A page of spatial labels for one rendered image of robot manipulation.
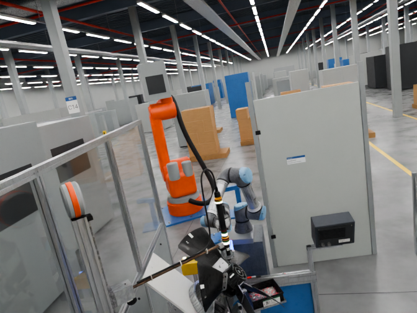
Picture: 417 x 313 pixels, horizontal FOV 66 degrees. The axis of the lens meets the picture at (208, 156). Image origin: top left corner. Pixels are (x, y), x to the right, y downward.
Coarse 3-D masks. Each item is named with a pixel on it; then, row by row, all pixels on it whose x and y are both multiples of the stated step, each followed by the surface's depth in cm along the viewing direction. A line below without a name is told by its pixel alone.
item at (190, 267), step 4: (192, 260) 229; (184, 264) 226; (188, 264) 226; (192, 264) 225; (196, 264) 225; (184, 268) 226; (188, 268) 226; (192, 268) 226; (196, 268) 226; (184, 272) 227; (188, 272) 227; (192, 272) 227; (196, 272) 227
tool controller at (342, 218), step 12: (324, 216) 219; (336, 216) 217; (348, 216) 215; (312, 228) 221; (324, 228) 212; (336, 228) 212; (348, 228) 212; (324, 240) 217; (336, 240) 217; (348, 240) 217
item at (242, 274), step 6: (234, 264) 182; (228, 270) 177; (234, 270) 175; (240, 270) 182; (228, 276) 176; (234, 276) 174; (240, 276) 176; (246, 276) 180; (228, 282) 175; (234, 282) 174; (240, 282) 175; (228, 288) 177; (234, 288) 176; (228, 294) 175; (234, 294) 178
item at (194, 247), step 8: (192, 232) 192; (200, 232) 193; (184, 240) 186; (192, 240) 187; (200, 240) 189; (208, 240) 190; (184, 248) 183; (192, 248) 184; (200, 248) 186; (208, 248) 186; (216, 248) 188; (200, 256) 183; (208, 256) 184; (216, 256) 184; (208, 264) 182
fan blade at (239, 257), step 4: (220, 252) 210; (236, 252) 212; (240, 252) 213; (236, 256) 204; (240, 256) 205; (244, 256) 206; (248, 256) 209; (224, 260) 200; (232, 260) 198; (236, 260) 198; (240, 260) 199; (228, 264) 195; (240, 264) 194
